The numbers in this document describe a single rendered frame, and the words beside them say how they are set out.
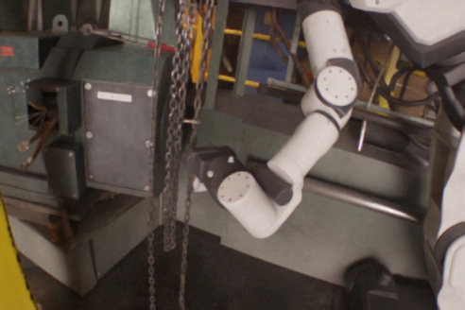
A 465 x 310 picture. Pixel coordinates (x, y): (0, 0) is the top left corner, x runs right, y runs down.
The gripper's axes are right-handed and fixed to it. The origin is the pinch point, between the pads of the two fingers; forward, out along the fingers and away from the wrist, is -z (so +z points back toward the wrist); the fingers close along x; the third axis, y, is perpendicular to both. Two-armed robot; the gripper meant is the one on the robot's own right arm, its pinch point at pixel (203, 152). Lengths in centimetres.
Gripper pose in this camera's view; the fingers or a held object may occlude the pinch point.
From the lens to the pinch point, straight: 70.2
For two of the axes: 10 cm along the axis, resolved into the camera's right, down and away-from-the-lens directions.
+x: 8.9, -0.6, 4.5
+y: 1.4, -9.0, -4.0
